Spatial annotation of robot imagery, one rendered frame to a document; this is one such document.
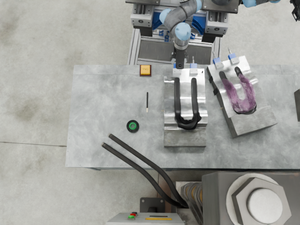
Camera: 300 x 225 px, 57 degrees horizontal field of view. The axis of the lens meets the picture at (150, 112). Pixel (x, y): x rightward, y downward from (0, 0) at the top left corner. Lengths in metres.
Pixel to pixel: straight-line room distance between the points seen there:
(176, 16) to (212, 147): 0.84
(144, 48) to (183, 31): 1.29
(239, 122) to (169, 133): 0.43
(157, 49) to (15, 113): 1.50
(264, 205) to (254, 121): 1.28
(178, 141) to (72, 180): 1.26
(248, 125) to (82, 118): 1.05
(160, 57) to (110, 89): 0.86
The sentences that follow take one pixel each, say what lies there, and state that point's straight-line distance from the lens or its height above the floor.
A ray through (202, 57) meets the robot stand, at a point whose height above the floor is 0.21.
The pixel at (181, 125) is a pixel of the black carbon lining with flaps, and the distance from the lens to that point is 1.73.
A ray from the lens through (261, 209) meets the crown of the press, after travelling 0.53.
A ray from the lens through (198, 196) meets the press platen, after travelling 1.02.
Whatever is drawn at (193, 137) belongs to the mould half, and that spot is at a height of 0.86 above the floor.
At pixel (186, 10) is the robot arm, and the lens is 1.49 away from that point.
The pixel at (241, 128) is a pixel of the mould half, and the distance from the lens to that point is 1.75.
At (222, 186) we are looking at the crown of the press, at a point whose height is 2.00.
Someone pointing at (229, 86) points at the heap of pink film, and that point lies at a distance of 1.81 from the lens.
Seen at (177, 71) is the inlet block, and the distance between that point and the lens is 1.79.
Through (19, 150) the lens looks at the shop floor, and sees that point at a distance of 2.88.
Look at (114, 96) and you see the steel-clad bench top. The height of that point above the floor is 0.80.
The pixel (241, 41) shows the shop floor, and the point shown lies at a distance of 3.05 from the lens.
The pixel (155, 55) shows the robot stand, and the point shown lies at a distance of 2.62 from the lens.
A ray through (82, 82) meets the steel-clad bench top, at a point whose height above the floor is 0.80.
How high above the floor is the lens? 2.55
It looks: 75 degrees down
